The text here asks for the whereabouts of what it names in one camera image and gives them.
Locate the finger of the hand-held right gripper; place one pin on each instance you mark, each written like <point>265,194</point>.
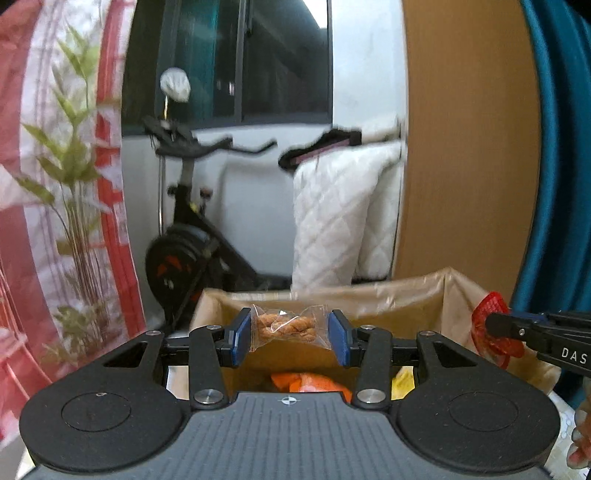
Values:
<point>528,315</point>
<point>512,328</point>

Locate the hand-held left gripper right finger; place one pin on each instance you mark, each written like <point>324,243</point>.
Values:
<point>339,339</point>

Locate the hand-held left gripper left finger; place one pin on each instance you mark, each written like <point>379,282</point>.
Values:
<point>242,338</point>

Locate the red snack packet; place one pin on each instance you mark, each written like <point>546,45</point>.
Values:
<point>491,344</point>

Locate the plastic-lined cardboard box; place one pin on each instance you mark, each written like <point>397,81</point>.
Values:
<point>286,355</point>

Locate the clear packet of twisted snacks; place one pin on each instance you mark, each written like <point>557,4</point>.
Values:
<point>288,325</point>

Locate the person's right hand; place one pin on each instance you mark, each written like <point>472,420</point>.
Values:
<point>582,438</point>

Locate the orange snack packet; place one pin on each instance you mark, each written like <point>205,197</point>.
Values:
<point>309,384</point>

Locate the yellow snack packet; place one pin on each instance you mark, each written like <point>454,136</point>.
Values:
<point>401,381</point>

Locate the black exercise bike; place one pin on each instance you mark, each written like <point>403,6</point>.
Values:
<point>194,258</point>

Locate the white quilted blanket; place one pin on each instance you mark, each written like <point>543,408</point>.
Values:
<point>341,217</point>

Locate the teal curtain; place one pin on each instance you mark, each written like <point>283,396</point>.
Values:
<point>563,161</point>

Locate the wooden door panel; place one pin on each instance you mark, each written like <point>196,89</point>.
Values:
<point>466,138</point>

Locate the black garment with pink trim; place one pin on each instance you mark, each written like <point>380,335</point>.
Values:
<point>318,147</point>

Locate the cream folded cloth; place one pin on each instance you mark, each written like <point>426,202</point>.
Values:
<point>381,131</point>

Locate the red floral printed curtain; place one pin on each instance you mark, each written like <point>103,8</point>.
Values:
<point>60,207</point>

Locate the dark window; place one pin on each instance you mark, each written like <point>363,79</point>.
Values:
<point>258,60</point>

